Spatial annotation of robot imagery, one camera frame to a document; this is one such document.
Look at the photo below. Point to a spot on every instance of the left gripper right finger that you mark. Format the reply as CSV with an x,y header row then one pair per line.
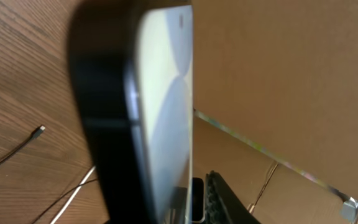
x,y
222,205

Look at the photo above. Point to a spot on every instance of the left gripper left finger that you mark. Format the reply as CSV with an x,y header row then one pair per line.
x,y
101,66

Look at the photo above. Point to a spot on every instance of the Samsung Galaxy smartphone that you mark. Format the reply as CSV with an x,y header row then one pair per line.
x,y
159,97

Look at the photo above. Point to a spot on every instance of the brown cardboard backdrop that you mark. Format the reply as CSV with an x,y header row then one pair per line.
x,y
283,77

